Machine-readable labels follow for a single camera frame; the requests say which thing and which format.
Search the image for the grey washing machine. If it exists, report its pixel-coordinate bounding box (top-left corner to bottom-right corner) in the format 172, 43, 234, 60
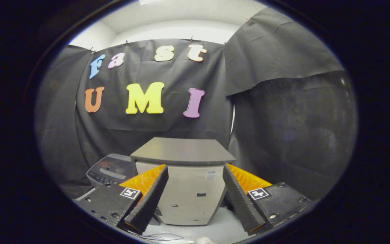
86, 153, 161, 226

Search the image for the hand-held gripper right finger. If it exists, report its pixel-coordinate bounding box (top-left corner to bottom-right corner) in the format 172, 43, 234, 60
222, 163, 312, 236

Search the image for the beige cabinet with dark top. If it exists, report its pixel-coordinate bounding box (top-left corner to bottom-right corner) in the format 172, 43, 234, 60
130, 137, 237, 226

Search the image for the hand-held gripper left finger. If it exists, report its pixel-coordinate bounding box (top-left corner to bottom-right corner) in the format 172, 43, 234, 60
74, 164, 169, 235

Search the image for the black backdrop cloth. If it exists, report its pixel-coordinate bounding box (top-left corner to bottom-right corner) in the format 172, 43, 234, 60
224, 7, 359, 200
35, 39, 234, 199

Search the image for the thin black cable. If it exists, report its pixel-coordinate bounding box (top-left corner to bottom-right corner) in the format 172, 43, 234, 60
127, 230, 185, 242

